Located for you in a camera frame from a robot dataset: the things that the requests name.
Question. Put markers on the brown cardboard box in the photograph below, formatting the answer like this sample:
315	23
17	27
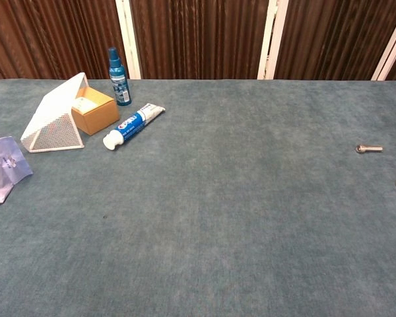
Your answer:
99	119

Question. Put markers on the teal felt table cover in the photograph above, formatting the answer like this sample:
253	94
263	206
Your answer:
198	231

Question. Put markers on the blue spray bottle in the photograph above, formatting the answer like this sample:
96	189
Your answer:
118	82

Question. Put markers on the blue white toothpaste tube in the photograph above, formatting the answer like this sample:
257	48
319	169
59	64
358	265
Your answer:
132	125

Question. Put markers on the clear plastic bag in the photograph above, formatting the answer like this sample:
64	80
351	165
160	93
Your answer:
3	165

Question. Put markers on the white mesh desk organizer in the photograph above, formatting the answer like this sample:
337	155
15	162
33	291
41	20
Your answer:
52	109

